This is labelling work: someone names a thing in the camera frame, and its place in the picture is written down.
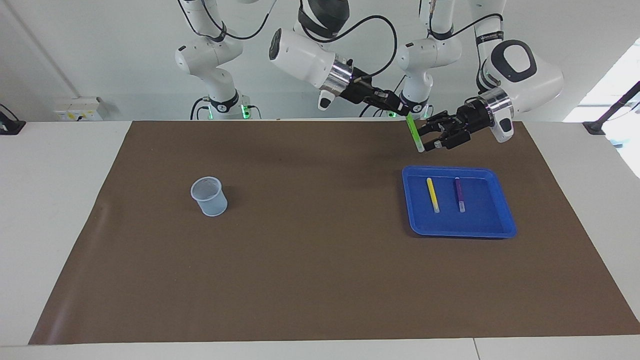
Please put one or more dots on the yellow marker pen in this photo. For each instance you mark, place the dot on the yellow marker pen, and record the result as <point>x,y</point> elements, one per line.
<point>433,195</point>

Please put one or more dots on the purple marker pen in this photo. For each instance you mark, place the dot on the purple marker pen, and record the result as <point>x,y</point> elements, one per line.
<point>459,194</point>

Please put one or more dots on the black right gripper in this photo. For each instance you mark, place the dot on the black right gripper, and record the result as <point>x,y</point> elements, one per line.
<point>362,90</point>

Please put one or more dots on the blue plastic tray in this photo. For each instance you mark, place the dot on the blue plastic tray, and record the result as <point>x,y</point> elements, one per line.
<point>485,220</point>

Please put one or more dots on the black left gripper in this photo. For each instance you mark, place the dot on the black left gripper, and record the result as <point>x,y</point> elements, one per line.
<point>475,117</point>

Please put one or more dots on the white wall socket box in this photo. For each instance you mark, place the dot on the white wall socket box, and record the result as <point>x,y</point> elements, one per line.
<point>77,110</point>

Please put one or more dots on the black clamp with pole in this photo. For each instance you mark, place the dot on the black clamp with pole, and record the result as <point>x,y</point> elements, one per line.
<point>612,112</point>

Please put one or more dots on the green marker pen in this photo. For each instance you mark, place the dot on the green marker pen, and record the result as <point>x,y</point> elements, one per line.
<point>415,132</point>

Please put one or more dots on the brown table mat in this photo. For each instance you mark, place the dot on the brown table mat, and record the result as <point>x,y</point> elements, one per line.
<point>320,275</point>

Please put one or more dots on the black table clamp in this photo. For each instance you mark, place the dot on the black table clamp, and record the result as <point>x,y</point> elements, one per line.
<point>10,125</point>

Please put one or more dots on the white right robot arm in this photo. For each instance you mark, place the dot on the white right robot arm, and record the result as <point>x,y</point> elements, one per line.
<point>300,55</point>

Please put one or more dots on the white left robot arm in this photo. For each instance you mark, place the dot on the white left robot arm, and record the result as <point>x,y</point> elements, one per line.
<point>535,80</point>

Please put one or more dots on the translucent plastic cup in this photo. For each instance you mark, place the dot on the translucent plastic cup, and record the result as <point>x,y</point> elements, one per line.
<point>212,205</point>

